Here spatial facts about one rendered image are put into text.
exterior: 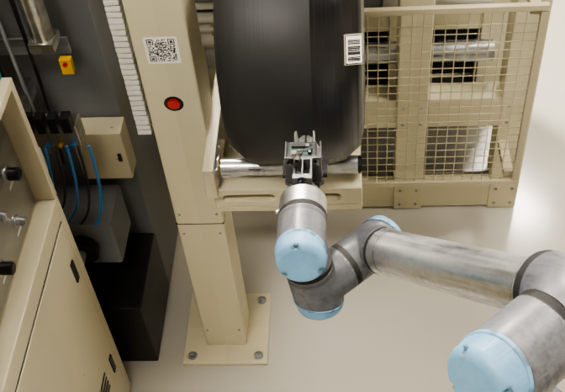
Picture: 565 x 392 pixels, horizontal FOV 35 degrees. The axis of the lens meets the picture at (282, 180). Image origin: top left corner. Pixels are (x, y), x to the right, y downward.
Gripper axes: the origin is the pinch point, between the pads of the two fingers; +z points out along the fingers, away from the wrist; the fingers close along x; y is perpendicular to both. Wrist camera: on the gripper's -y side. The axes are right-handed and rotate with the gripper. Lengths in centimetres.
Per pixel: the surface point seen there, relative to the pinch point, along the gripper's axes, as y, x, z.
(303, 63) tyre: 17.9, -0.2, 2.3
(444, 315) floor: -109, -39, 46
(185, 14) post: 19.3, 25.3, 20.1
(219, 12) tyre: 25.3, 16.3, 10.3
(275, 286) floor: -108, 17, 58
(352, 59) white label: 17.6, -9.9, 3.7
